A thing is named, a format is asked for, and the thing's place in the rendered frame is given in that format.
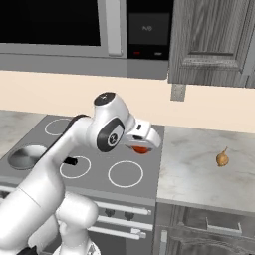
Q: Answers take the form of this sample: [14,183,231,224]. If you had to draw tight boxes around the silver drawer handle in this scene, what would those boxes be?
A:
[205,216,243,237]

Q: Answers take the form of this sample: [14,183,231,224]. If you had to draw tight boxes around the grey wall socket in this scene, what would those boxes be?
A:
[170,83,186,102]

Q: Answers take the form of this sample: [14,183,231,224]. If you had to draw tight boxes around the black microwave door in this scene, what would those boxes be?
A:
[0,0,128,60]

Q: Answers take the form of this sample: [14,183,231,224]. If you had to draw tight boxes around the silver cupboard door handle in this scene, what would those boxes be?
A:
[159,229,169,255]

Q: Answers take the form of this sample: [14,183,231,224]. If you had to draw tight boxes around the grey microwave oven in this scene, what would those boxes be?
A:
[0,0,174,81]

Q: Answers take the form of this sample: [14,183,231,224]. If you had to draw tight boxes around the grey pan with black handle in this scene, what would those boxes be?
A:
[7,143,79,171]

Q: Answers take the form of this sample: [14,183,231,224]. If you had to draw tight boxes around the grey wooden drawer front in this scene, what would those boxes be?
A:
[154,201,255,241]

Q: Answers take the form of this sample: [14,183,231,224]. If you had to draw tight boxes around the brown onion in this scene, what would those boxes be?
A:
[215,146,230,168]

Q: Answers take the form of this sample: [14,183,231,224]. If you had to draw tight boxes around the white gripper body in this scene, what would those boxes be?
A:
[124,124,163,154]

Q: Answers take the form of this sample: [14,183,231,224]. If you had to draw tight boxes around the grey hob with white rings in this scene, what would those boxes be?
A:
[0,114,166,207]

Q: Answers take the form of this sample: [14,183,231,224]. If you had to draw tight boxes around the grey wooden base cupboard door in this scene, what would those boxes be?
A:
[152,224,255,255]

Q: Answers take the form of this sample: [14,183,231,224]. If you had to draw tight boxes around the silver microwave door handle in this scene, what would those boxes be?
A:
[105,0,124,57]

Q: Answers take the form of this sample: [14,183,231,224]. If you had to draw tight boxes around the red tomato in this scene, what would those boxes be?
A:
[131,144,153,156]

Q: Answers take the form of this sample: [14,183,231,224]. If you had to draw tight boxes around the silver oven handle bar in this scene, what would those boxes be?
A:
[94,200,152,216]
[87,226,147,241]

